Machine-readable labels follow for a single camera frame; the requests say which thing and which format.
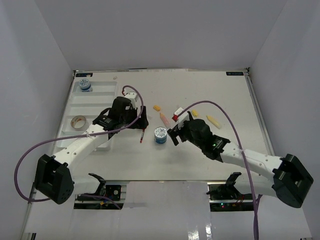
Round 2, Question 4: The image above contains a black logo sticker left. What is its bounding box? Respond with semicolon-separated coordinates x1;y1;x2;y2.
75;73;93;78

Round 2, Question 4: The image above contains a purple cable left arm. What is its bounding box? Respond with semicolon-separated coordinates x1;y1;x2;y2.
13;84;151;210

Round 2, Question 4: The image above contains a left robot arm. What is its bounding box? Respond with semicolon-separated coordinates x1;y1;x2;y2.
35;92;149;205

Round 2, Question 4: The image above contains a blue cleaning gel jar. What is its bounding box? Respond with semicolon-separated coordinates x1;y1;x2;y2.
154;126;168;144
78;78;93;92

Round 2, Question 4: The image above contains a white compartment tray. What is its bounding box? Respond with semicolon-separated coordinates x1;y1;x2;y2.
57;81;118;138

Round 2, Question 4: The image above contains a black logo sticker right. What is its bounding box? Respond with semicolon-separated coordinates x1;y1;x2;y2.
226;71;244;76

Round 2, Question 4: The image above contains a yellow cap left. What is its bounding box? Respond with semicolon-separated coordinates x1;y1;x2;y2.
153;105;161;112

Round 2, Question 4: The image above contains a pink highlighter uncapped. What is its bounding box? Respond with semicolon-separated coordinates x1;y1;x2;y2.
159;112;171;129

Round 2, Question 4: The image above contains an aluminium table rail right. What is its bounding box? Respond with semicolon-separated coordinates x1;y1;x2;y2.
244;67;286;182

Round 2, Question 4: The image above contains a red gel pen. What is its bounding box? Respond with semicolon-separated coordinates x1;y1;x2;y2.
139;128;146;143

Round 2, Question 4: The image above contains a yellow cap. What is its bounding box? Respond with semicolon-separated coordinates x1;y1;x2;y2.
191;109;199;117
153;105;161;112

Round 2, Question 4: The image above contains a large clear tape roll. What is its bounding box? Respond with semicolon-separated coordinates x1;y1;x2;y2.
70;115;88;131

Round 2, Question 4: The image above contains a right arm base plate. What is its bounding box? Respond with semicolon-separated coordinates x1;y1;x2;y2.
206;172;254;213

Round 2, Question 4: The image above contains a black logo sticker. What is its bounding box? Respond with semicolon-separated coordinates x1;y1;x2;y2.
75;73;93;78
226;71;244;76

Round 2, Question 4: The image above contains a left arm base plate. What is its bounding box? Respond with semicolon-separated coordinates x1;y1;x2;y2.
73;184;126;210

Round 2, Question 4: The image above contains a yellow cap right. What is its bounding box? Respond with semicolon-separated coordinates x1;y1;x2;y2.
191;109;199;117

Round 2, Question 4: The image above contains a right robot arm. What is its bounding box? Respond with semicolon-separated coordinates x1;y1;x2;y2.
168;108;314;208

